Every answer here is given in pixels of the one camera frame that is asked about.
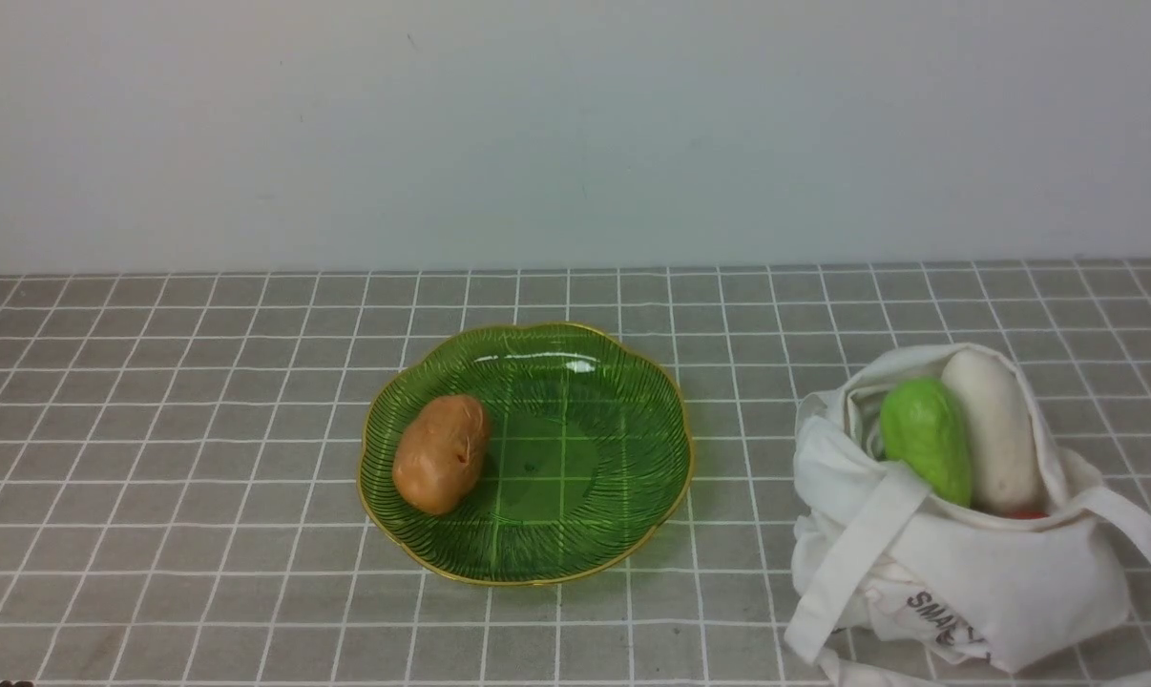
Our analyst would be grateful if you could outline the red vegetable in bag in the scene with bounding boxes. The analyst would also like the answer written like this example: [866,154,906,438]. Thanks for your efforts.
[1004,510,1049,521]

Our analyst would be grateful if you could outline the white radish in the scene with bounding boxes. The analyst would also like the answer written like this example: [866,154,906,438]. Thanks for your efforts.
[942,349,1045,517]

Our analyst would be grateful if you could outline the green glass plate gold rim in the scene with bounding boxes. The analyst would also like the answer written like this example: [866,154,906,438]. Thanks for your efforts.
[356,322,695,587]

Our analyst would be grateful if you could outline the green vegetable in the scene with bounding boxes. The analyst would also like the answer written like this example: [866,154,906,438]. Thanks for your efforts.
[878,377,973,507]

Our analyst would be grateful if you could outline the grey checked tablecloth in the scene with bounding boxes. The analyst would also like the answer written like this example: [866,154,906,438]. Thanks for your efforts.
[0,260,1151,686]

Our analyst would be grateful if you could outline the brown potato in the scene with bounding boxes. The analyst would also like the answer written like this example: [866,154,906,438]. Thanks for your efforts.
[392,394,491,516]

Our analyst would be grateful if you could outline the white cloth bag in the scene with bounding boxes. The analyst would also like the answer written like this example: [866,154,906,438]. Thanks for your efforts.
[784,343,1151,686]

